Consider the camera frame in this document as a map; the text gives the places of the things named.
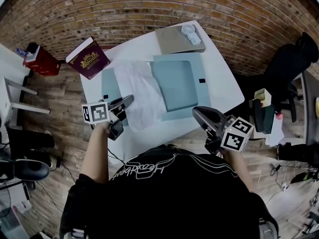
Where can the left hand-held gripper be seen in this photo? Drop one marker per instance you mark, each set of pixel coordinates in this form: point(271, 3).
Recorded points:
point(96, 112)

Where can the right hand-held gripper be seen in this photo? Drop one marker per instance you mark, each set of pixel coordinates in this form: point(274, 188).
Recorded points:
point(236, 136)

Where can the light blue box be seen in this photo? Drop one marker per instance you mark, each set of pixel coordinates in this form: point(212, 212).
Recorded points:
point(179, 83)

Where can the person's right forearm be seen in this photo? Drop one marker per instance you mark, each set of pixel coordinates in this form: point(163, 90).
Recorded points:
point(236, 168)

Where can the person's left forearm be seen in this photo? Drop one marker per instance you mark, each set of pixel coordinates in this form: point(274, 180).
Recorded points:
point(96, 155)

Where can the dark green box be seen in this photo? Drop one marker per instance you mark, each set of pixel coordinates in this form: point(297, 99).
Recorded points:
point(264, 118)

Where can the maroon hardcover book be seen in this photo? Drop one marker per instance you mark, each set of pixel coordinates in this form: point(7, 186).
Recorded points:
point(89, 61)

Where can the cream cube box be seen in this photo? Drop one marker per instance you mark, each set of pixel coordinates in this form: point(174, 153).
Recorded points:
point(264, 96)

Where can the loose white paper sheets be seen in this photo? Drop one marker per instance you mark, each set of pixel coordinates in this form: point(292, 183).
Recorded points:
point(275, 133)

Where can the pink ball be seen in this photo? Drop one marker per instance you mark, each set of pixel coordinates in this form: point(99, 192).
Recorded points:
point(279, 115)

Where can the white handheld fan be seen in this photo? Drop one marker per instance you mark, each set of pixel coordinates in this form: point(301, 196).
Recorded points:
point(190, 35)

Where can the red box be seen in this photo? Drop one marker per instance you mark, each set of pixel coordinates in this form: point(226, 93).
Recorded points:
point(45, 65)

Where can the black office chair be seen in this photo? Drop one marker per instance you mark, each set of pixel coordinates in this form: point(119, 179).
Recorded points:
point(289, 66)

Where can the person's black printed shirt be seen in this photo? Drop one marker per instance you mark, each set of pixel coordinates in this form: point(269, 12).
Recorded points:
point(169, 203)

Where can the white power strip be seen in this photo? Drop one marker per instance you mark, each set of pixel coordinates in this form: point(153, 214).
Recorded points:
point(285, 185)

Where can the small white box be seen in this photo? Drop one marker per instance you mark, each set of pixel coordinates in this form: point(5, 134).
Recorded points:
point(32, 55)

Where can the black padded seat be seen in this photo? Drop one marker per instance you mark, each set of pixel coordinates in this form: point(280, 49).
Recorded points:
point(32, 169)

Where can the black green striped object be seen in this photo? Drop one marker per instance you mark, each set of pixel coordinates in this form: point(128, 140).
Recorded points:
point(302, 177)

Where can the clear water bottle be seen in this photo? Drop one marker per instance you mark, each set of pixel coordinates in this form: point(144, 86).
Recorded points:
point(21, 51)

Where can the dark table with white frame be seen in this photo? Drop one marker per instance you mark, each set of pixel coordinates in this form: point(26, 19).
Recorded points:
point(311, 108)

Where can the white shelving frame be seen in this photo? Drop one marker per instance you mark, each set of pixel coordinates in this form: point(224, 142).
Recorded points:
point(15, 96)

